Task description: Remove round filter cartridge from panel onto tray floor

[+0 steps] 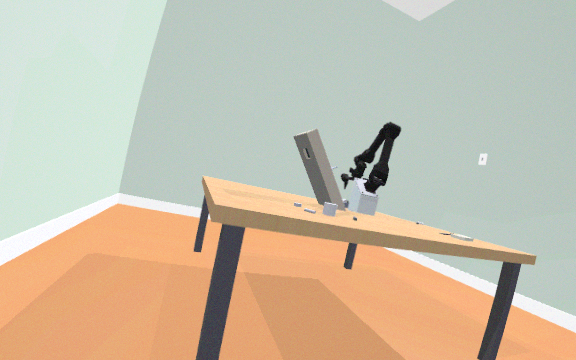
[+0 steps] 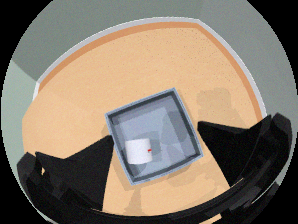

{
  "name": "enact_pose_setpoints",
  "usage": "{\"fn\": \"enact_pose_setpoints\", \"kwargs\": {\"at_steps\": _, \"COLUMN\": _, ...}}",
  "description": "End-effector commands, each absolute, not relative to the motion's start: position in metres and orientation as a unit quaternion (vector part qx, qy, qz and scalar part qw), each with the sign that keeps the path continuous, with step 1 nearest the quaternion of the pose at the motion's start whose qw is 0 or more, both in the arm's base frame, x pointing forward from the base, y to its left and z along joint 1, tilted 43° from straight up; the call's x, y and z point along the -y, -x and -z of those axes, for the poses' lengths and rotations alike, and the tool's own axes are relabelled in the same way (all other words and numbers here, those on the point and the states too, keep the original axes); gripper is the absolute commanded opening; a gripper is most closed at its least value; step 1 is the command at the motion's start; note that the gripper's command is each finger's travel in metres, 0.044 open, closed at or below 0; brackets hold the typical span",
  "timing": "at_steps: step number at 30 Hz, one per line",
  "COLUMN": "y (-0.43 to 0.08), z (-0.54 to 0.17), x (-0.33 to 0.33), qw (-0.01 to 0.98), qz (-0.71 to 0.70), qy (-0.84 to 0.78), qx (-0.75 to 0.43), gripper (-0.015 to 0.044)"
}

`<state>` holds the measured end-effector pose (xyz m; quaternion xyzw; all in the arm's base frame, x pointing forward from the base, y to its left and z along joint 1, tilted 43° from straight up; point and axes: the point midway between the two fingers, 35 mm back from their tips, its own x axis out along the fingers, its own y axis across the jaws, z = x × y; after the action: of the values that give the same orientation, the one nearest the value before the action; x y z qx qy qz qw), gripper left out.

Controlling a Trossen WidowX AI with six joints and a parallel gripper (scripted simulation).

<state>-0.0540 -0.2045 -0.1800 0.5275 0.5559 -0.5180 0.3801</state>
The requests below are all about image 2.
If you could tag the white cylinder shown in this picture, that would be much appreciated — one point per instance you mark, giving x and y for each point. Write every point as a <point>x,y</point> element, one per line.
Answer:
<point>138,151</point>

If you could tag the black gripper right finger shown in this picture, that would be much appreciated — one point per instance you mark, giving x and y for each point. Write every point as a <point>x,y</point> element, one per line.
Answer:
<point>232,147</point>

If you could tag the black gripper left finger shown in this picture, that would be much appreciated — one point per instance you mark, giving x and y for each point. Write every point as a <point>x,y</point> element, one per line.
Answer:
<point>84,172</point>

